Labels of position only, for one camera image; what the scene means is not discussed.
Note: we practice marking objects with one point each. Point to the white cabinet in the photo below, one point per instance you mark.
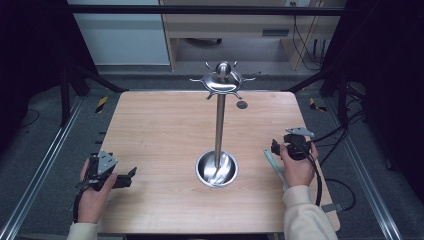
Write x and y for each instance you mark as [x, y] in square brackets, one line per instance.
[123, 36]

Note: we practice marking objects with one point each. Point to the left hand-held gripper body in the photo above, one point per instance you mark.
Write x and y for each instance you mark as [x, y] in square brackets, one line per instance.
[104, 163]

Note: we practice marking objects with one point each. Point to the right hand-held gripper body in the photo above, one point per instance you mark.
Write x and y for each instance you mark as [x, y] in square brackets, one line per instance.
[296, 146]

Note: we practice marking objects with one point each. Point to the yellow black floor tape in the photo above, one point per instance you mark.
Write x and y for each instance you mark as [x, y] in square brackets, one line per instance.
[315, 105]
[102, 104]

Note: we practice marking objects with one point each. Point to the aluminium floor rail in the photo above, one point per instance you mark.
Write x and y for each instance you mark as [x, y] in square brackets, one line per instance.
[40, 170]
[363, 173]

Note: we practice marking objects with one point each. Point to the light teal utensil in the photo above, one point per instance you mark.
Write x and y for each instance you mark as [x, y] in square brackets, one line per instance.
[274, 165]

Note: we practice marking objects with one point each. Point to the person's right hand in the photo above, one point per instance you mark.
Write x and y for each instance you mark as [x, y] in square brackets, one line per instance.
[298, 171]

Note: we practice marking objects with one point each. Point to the person's left hand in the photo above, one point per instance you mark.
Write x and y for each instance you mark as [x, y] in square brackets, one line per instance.
[93, 203]

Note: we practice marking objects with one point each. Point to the grey tape strip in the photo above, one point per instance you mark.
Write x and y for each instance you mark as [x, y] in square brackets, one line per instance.
[331, 207]

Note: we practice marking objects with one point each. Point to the black metal frame stand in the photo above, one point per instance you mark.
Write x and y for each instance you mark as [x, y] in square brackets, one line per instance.
[71, 86]
[333, 83]

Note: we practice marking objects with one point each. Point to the black horizontal frame bar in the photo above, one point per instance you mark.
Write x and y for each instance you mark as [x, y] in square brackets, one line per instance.
[200, 10]

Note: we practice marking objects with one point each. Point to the steel utensil stand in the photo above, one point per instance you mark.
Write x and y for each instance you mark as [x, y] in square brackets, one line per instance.
[219, 133]

